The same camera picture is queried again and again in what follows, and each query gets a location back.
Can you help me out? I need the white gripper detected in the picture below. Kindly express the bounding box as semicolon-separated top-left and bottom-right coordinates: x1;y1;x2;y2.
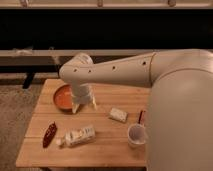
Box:
71;53;97;114

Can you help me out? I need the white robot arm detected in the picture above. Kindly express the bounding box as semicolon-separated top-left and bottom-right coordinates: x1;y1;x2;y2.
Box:
59;49;213;171

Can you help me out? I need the white sponge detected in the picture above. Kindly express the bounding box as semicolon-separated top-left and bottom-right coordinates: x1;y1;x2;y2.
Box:
109;108;128;123

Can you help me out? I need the orange bowl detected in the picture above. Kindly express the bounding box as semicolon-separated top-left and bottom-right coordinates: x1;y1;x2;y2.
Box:
53;84;72;110

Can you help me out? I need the white plastic bottle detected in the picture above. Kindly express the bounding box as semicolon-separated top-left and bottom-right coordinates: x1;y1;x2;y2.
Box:
56;125;95;147

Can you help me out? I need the wooden table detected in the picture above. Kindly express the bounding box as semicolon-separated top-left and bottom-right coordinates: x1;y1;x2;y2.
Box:
16;79;149;168

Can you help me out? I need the dried red chili pepper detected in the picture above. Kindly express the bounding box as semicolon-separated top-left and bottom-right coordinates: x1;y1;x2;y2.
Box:
43;122;57;148

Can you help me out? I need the white cup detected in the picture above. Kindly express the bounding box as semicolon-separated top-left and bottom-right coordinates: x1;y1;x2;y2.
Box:
127;123;146;148

